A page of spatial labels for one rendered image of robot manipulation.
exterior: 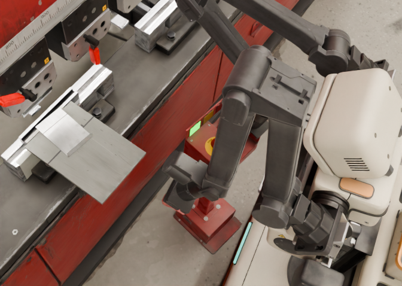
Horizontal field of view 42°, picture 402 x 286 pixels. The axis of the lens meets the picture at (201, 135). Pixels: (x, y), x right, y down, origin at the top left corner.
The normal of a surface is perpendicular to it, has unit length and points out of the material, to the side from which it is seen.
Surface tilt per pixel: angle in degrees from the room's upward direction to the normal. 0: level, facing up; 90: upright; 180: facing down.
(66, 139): 0
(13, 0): 90
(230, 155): 90
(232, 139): 90
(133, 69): 0
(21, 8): 90
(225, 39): 77
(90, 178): 0
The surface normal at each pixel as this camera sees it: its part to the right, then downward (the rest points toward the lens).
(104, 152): 0.08, -0.47
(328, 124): -0.55, -0.61
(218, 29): -0.21, 0.73
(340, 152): -0.40, 0.80
